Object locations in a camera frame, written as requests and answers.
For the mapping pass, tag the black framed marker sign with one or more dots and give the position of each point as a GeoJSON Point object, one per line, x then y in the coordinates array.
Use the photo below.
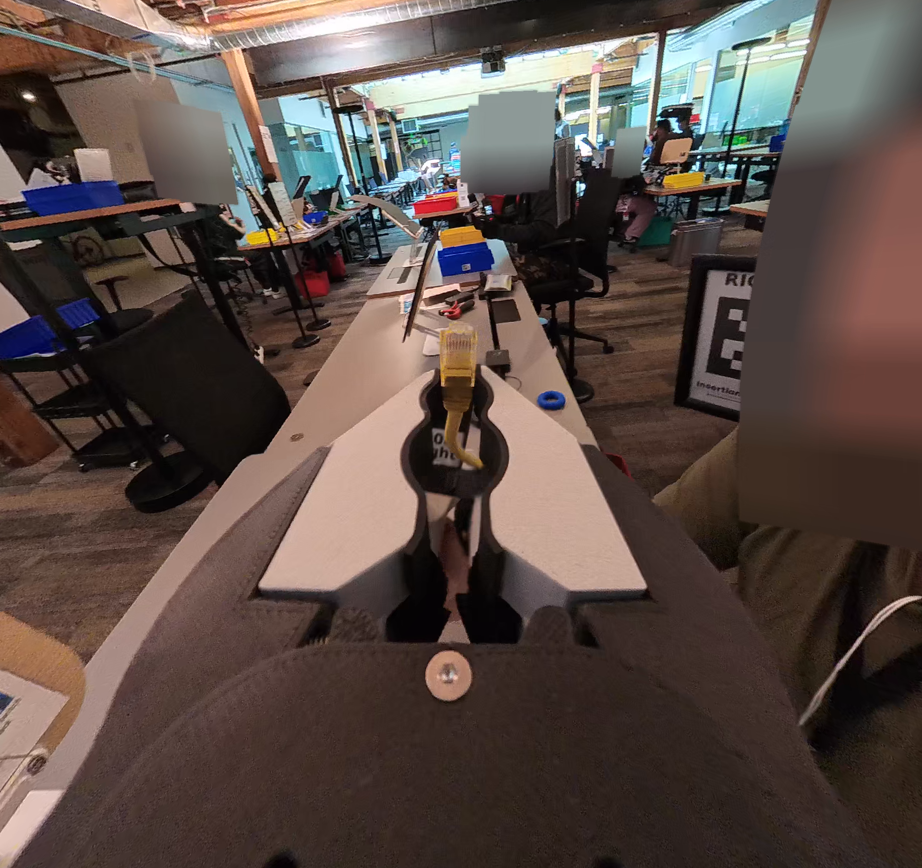
{"type": "Point", "coordinates": [713, 349]}

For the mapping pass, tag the metal trash can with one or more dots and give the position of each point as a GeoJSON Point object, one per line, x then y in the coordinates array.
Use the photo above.
{"type": "Point", "coordinates": [695, 245]}

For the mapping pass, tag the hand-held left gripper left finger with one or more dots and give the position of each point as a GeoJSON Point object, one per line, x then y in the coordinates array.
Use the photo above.
{"type": "Point", "coordinates": [346, 522]}

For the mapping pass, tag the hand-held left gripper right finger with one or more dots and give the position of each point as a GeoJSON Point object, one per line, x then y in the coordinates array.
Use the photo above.
{"type": "Point", "coordinates": [562, 522]}

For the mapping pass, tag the white document stand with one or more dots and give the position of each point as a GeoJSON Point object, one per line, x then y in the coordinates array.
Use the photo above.
{"type": "Point", "coordinates": [21, 817]}

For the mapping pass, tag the black thin panel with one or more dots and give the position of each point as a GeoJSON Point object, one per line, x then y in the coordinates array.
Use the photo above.
{"type": "Point", "coordinates": [421, 284]}

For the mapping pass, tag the small yellow plastic bin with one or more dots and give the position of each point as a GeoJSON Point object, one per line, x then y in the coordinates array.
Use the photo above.
{"type": "Point", "coordinates": [684, 180]}
{"type": "Point", "coordinates": [261, 237]}
{"type": "Point", "coordinates": [461, 236]}

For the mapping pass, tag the black flat device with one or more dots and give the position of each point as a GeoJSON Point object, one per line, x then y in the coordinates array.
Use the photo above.
{"type": "Point", "coordinates": [505, 309]}

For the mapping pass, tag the blue plastic bin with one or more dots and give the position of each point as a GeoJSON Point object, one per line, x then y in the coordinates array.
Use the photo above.
{"type": "Point", "coordinates": [25, 340]}
{"type": "Point", "coordinates": [78, 312]}
{"type": "Point", "coordinates": [72, 198]}
{"type": "Point", "coordinates": [464, 259]}

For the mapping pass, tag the black power adapter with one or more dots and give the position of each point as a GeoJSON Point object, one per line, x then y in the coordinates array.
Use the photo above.
{"type": "Point", "coordinates": [498, 359]}

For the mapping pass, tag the white box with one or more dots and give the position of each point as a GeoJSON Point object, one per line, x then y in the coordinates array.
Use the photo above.
{"type": "Point", "coordinates": [93, 165]}

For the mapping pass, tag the clear plastic packet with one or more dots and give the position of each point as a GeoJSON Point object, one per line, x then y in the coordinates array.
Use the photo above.
{"type": "Point", "coordinates": [497, 283]}

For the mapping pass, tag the wooden document board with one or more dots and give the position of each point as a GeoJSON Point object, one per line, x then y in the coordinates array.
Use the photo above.
{"type": "Point", "coordinates": [43, 655]}

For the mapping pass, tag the black office chair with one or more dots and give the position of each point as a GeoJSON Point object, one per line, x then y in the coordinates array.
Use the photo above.
{"type": "Point", "coordinates": [594, 234]}

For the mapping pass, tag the red plastic bin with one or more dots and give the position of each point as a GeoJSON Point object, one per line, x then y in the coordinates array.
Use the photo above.
{"type": "Point", "coordinates": [436, 206]}

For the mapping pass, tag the printed instruction poster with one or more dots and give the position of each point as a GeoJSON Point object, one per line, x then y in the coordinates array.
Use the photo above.
{"type": "Point", "coordinates": [29, 724]}

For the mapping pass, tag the red bag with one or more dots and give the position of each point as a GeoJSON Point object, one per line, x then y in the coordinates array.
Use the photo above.
{"type": "Point", "coordinates": [313, 284]}

